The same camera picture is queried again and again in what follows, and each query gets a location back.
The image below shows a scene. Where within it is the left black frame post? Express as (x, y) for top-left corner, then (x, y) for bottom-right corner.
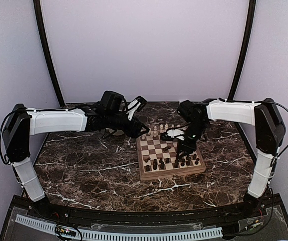
(33, 0), (65, 107)

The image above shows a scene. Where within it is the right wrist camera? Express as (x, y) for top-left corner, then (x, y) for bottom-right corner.
(177, 100), (195, 120)

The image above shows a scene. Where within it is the black frame post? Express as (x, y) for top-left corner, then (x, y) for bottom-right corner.
(228, 0), (256, 100)
(33, 0), (65, 107)

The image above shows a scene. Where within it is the dark knight piece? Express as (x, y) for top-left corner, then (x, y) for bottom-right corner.
(162, 146), (172, 152)

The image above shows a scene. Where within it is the dark tall piece front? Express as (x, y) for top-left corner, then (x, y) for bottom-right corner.
(153, 159), (158, 170)

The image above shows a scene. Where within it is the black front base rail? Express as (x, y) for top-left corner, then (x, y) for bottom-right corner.
(0, 194), (288, 240)

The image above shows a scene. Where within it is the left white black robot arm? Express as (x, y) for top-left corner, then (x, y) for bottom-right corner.
(0, 101), (149, 219)

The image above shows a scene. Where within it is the white slotted cable duct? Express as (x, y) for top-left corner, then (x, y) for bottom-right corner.
(15, 214), (223, 240)

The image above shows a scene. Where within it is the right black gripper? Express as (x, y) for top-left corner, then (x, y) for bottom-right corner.
(176, 120), (208, 158)

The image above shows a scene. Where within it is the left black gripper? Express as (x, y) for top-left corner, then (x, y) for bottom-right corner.
(106, 112), (150, 139)

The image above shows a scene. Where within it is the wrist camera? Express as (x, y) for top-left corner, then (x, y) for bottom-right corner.
(177, 100), (195, 120)
(100, 90), (124, 113)

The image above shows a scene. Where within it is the white ribbed mug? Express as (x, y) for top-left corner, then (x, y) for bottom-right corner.
(109, 129), (124, 136)

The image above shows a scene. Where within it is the dark rook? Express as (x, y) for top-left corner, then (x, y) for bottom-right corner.
(145, 165), (151, 172)

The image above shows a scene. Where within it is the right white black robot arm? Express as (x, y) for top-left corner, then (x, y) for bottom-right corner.
(166, 98), (286, 198)

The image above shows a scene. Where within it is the wooden chess board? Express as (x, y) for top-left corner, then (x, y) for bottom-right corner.
(136, 132), (206, 181)

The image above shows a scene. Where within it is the right black frame post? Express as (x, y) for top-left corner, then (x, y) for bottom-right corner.
(228, 0), (256, 100)

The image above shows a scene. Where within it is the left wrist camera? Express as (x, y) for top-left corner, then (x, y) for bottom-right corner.
(100, 90), (124, 113)

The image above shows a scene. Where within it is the white pieces back row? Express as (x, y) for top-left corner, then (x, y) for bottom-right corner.
(151, 123), (181, 137)

